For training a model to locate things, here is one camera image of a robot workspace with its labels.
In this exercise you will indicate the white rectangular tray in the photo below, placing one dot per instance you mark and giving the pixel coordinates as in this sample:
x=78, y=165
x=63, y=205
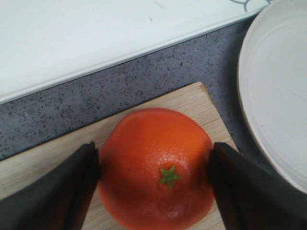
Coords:
x=44, y=43

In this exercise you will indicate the wooden cutting board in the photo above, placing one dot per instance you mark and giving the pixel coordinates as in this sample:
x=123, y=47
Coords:
x=192, y=101

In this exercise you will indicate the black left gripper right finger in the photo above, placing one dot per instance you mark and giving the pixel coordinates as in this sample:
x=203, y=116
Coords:
x=252, y=198

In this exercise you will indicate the white round plate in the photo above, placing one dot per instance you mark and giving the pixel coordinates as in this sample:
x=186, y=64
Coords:
x=272, y=87

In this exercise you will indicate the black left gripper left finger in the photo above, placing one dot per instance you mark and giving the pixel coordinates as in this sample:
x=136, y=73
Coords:
x=57, y=201

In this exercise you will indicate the orange fruit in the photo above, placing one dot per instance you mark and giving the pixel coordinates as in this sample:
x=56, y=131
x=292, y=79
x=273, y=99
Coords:
x=154, y=171

